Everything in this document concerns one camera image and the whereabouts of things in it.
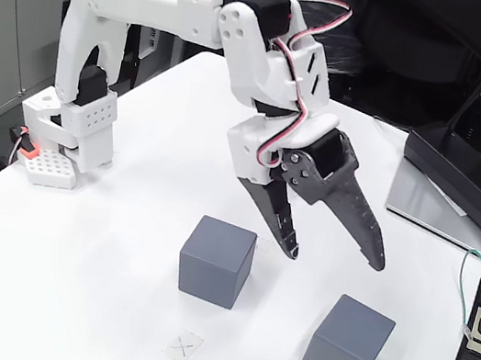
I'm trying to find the grey cube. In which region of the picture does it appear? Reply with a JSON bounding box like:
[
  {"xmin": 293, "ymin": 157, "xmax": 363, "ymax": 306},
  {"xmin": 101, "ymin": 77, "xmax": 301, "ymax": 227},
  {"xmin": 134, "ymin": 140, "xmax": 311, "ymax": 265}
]
[
  {"xmin": 171, "ymin": 211, "xmax": 261, "ymax": 314},
  {"xmin": 300, "ymin": 288, "xmax": 400, "ymax": 360}
]

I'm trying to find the clear tape with X mark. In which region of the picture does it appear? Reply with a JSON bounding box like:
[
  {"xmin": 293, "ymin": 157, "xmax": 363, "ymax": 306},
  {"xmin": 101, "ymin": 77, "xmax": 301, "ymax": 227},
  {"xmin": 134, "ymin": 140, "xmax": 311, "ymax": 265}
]
[
  {"xmin": 164, "ymin": 328, "xmax": 206, "ymax": 360},
  {"xmin": 251, "ymin": 234, "xmax": 278, "ymax": 265}
]

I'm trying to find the silver monitor stand base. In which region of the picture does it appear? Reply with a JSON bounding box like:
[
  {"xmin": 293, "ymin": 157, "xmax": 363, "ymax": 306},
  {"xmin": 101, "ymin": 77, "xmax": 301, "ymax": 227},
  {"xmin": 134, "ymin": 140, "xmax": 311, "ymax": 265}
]
[{"xmin": 376, "ymin": 155, "xmax": 481, "ymax": 273}]

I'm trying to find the black power adapter brick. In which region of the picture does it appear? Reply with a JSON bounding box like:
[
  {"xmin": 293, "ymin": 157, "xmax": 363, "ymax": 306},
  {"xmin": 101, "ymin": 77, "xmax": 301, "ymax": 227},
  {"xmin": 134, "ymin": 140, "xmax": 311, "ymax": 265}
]
[{"xmin": 390, "ymin": 118, "xmax": 481, "ymax": 237}]

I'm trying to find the silver computer tower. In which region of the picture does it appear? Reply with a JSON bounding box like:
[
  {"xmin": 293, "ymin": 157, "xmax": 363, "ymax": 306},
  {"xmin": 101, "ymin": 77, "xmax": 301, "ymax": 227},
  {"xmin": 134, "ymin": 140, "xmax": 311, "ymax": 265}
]
[{"xmin": 135, "ymin": 25, "xmax": 162, "ymax": 62}]

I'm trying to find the plastic wrapped black object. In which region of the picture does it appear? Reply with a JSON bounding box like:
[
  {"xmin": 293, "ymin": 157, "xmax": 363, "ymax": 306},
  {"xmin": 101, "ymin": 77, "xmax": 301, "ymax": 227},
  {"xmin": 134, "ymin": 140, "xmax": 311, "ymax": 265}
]
[{"xmin": 273, "ymin": 0, "xmax": 378, "ymax": 80}]

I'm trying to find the orange connector clamp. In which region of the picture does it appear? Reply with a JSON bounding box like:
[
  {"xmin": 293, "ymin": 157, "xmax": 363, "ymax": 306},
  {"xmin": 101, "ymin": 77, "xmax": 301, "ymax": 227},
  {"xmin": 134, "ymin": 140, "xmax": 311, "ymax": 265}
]
[{"xmin": 6, "ymin": 124, "xmax": 43, "ymax": 162}]

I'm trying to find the white perforated base plate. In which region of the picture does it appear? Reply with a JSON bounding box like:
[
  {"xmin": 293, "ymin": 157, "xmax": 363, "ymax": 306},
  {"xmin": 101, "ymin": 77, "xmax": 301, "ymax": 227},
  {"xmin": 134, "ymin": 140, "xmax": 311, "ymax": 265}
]
[{"xmin": 18, "ymin": 145, "xmax": 83, "ymax": 194}]

